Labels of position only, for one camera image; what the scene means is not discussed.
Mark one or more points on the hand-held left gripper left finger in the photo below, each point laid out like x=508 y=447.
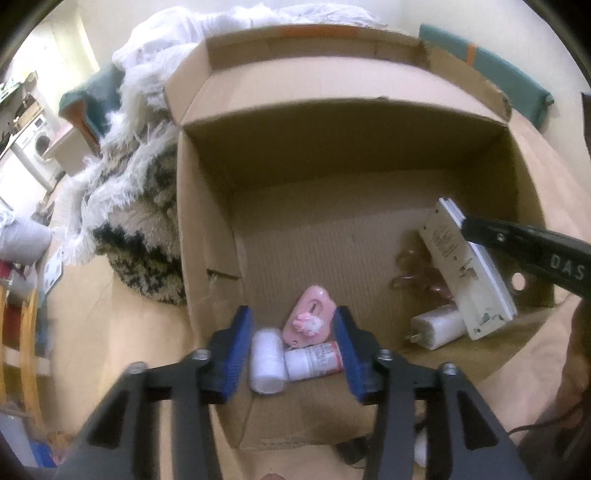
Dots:
x=238 y=355

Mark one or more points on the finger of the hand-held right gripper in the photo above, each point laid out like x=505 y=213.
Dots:
x=498 y=237

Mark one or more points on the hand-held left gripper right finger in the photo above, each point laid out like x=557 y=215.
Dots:
x=348 y=355

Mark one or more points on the plain white plastic bottle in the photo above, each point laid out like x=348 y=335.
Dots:
x=267 y=364

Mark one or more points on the white labelled pill bottle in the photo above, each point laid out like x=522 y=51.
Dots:
x=314 y=362

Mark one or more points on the white rectangular plastic device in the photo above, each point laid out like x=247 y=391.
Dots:
x=471 y=286

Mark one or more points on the pink bunny case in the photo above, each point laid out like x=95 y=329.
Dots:
x=314 y=304

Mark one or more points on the white charger adapter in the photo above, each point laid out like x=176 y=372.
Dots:
x=438 y=327

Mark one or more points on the cardboard box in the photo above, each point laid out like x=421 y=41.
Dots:
x=323 y=240

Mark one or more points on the person's right hand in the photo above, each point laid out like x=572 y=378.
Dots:
x=579 y=350

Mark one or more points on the black object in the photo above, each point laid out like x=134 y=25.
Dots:
x=353 y=454

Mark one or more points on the small white object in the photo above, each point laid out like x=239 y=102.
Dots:
x=421 y=450

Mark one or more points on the shaggy patterned blanket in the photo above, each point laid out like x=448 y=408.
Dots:
x=134 y=221

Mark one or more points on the bathroom scale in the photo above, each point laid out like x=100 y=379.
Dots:
x=51 y=273

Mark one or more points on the yellow wooden rack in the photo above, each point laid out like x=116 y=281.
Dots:
x=23 y=350

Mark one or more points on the grey stuffed bag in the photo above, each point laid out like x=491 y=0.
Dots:
x=23 y=237

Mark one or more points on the small beige table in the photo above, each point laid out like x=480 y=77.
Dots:
x=69 y=147

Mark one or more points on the white washing machine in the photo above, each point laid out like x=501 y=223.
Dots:
x=39 y=143

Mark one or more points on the teal chair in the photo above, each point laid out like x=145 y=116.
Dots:
x=87 y=99

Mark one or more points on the white duvet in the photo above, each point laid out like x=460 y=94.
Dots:
x=152 y=46

